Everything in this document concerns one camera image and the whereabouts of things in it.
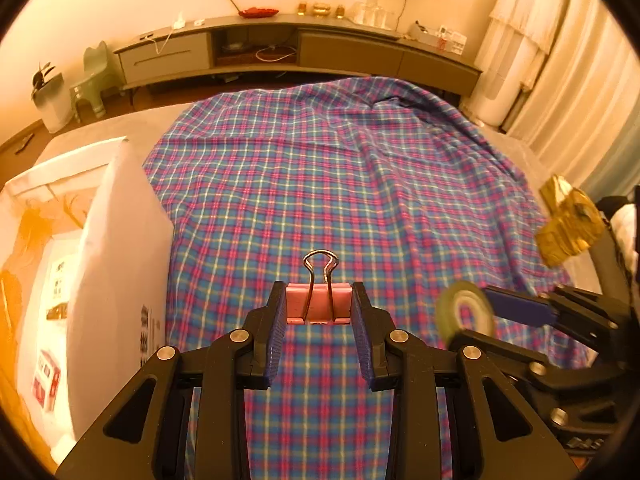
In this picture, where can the pink binder clip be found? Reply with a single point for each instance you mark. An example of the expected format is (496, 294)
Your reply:
(319, 302)

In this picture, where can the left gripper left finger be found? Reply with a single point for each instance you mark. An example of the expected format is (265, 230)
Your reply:
(266, 326)

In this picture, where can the remote control on floor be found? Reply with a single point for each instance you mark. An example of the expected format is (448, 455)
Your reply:
(27, 139)

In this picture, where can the white curtain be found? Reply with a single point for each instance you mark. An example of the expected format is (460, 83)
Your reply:
(561, 77)

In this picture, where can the gold glass jar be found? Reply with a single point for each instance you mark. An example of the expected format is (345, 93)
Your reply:
(574, 225)

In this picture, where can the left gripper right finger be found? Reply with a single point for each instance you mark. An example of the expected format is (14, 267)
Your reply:
(371, 326)

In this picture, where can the green tape roll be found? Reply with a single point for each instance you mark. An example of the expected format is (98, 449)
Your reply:
(462, 306)

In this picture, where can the clear glass cups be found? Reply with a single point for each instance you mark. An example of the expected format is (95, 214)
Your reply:
(370, 13)

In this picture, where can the green plastic chair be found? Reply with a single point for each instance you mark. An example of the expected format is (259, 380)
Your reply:
(101, 74)

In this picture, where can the red tray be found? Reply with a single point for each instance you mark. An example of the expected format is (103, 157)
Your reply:
(254, 12)

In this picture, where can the grey tv cabinet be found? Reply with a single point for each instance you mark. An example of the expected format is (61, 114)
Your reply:
(290, 43)

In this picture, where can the red white staples box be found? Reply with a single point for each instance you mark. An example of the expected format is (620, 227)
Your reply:
(46, 379)

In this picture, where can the white gold tissue pack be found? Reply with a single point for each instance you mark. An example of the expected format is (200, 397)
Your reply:
(58, 291)

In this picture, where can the white trash bin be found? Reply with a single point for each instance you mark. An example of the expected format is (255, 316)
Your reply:
(51, 97)

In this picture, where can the blue plaid cloth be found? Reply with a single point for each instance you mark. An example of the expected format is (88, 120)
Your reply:
(392, 179)

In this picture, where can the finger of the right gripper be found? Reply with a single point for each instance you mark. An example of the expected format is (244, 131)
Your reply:
(514, 306)
(495, 347)

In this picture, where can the white cardboard box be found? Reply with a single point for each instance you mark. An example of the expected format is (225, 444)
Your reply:
(94, 208)

